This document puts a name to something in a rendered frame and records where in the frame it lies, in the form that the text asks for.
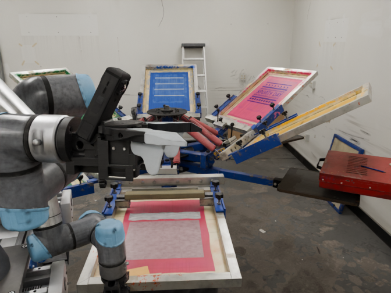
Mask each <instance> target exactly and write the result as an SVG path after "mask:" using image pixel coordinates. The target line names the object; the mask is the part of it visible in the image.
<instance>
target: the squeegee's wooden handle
mask: <svg viewBox="0 0 391 293"><path fill-rule="evenodd" d="M190 198H205V192H204V189H198V190H163V191H126V193H125V200H145V199H190Z"/></svg>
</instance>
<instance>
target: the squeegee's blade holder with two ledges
mask: <svg viewBox="0 0 391 293"><path fill-rule="evenodd" d="M163 190H198V187H165V188H132V191H163Z"/></svg>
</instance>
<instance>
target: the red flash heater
mask: <svg viewBox="0 0 391 293"><path fill-rule="evenodd" d="M390 163H391V158H385V157H380V156H371V155H363V154H357V153H349V152H340V151H332V150H328V153H327V155H326V158H325V160H324V163H323V165H322V168H321V171H320V172H319V179H318V181H319V187H320V188H327V189H330V190H336V191H343V192H349V193H354V194H360V195H366V196H372V197H376V198H382V199H388V200H391V166H390ZM361 165H362V166H366V167H370V168H373V169H377V170H381V171H385V173H384V172H381V171H376V170H372V169H368V168H365V167H361Z"/></svg>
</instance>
